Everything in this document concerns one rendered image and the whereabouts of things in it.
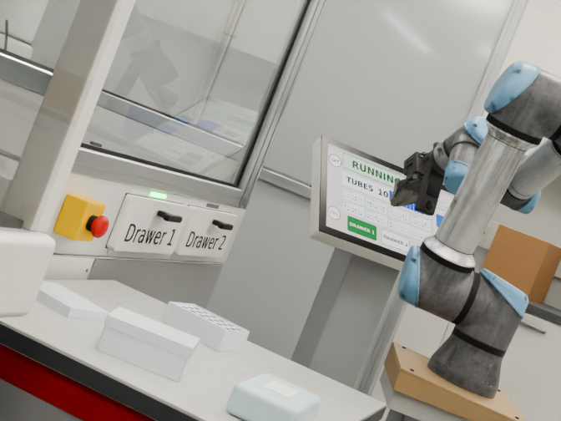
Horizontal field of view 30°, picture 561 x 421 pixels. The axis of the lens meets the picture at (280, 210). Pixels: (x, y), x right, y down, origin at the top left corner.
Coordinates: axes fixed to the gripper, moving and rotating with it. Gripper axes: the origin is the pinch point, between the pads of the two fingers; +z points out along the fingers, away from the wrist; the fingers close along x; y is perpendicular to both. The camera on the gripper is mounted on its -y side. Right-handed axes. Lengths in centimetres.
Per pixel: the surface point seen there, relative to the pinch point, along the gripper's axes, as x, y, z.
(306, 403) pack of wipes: 65, -93, -66
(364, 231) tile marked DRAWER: -0.6, -0.2, 14.6
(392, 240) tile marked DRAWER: -9.9, 0.3, 14.7
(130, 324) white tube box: 88, -84, -57
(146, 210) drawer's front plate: 72, -37, -16
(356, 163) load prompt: 1.9, 21.3, 14.6
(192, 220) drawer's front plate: 56, -26, -1
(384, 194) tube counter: -7.4, 14.5, 14.6
